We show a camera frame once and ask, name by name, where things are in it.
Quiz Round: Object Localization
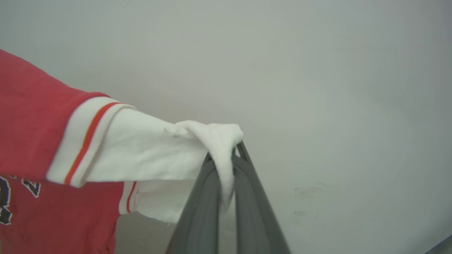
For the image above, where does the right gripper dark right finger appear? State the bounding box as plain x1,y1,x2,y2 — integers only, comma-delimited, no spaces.
231,140,291,254

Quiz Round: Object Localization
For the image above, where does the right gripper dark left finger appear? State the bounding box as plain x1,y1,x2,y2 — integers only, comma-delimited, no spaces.
165,152,222,254

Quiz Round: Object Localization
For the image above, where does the red and white shirt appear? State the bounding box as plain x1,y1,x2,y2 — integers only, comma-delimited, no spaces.
0,49,244,254

